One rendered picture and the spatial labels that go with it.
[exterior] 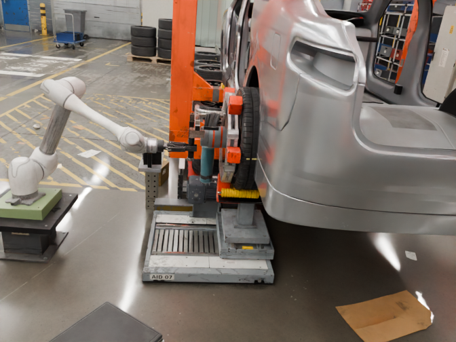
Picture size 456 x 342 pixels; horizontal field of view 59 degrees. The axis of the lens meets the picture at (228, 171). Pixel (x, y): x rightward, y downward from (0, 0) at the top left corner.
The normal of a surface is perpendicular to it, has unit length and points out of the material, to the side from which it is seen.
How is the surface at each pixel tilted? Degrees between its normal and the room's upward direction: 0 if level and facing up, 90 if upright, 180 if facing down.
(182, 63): 90
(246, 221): 90
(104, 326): 0
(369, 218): 106
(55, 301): 0
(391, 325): 1
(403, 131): 22
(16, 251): 90
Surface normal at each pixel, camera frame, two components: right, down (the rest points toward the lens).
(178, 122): 0.08, 0.40
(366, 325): 0.11, -0.91
